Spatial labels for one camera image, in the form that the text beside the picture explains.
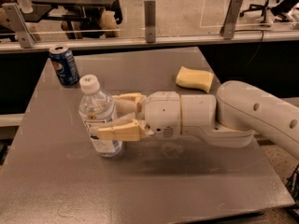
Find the black background desk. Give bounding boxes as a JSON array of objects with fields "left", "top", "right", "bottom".
[{"left": 22, "top": 0, "right": 122, "bottom": 23}]

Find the clear plastic water bottle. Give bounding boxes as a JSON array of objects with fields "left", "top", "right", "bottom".
[{"left": 78, "top": 75, "right": 123, "bottom": 158}]

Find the left metal rail bracket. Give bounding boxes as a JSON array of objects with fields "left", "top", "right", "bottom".
[{"left": 3, "top": 3, "right": 36, "bottom": 49}]

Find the black cable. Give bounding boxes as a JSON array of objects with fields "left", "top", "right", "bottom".
[{"left": 234, "top": 29, "right": 265, "bottom": 67}]

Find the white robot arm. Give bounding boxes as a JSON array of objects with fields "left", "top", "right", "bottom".
[{"left": 93, "top": 81, "right": 299, "bottom": 159}]

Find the metal rail bracket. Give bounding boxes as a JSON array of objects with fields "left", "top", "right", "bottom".
[
  {"left": 3, "top": 3, "right": 36, "bottom": 49},
  {"left": 220, "top": 0, "right": 243, "bottom": 39},
  {"left": 144, "top": 0, "right": 156, "bottom": 43}
]

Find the seated person in background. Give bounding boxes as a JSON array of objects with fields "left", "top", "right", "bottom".
[{"left": 72, "top": 7, "right": 120, "bottom": 39}]

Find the black office chair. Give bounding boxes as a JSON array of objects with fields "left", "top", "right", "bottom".
[{"left": 240, "top": 0, "right": 299, "bottom": 27}]

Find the right metal rail bracket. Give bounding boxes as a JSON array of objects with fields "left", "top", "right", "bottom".
[{"left": 220, "top": 0, "right": 243, "bottom": 39}]

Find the metal guard rail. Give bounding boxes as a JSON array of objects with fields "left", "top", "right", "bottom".
[{"left": 0, "top": 30, "right": 299, "bottom": 54}]

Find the middle metal rail bracket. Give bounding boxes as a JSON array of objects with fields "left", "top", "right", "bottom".
[{"left": 144, "top": 0, "right": 156, "bottom": 43}]

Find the yellow sponge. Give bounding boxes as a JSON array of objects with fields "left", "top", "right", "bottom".
[{"left": 176, "top": 66, "right": 214, "bottom": 93}]

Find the blue Pepsi soda can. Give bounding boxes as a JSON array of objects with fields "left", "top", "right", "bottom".
[{"left": 50, "top": 45, "right": 79, "bottom": 87}]

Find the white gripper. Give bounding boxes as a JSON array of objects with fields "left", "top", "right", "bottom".
[{"left": 92, "top": 91, "right": 181, "bottom": 141}]

